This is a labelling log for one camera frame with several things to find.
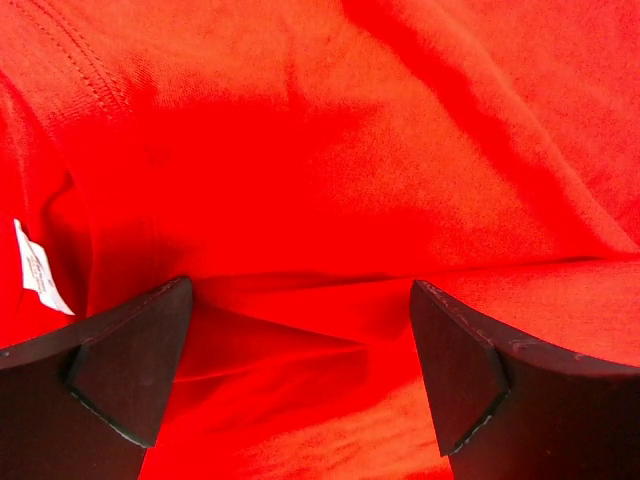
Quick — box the red t shirt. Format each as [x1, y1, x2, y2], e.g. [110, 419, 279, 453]
[1, 1, 639, 479]

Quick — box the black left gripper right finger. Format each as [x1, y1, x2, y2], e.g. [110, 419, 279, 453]
[410, 281, 639, 479]

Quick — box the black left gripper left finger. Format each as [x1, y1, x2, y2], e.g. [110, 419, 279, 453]
[1, 277, 193, 479]

